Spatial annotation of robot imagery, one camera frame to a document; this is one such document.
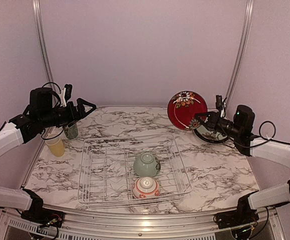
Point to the floral ceramic tumbler cup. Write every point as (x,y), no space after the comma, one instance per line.
(71,131)

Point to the black rimmed grey plate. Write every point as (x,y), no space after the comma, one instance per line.
(196,133)

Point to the light teal plate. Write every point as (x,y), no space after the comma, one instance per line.
(210,136)

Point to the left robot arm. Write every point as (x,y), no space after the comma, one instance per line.
(46,109)

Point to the left aluminium frame post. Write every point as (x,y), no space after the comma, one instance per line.
(41,39)

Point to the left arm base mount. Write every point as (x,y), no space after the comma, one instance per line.
(45,217)

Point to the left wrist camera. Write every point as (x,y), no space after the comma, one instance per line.
(65,94)

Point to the white and pink bowl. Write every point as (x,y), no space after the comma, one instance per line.
(145,187)

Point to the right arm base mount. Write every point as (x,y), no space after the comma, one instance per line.
(235,218)

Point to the pale green ceramic bowl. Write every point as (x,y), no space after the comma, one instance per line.
(146,164)

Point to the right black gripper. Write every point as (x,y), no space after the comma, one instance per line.
(212,120)

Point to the yellow mug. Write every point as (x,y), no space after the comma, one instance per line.
(55,144)

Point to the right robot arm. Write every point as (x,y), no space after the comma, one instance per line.
(240,132)

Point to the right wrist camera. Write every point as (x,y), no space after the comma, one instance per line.
(220,105)

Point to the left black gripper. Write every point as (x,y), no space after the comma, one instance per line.
(74,116)

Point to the aluminium frame post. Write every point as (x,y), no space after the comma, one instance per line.
(41,39)
(241,49)

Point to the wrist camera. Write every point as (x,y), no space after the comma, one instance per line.
(65,94)
(220,105)

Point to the dark red floral plate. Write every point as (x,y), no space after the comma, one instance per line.
(182,108)

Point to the aluminium front frame rail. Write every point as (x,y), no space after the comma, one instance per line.
(99,225)

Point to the white wire dish rack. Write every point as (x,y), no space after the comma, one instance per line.
(107,175)

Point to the right aluminium frame post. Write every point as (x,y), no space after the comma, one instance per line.
(241,49)

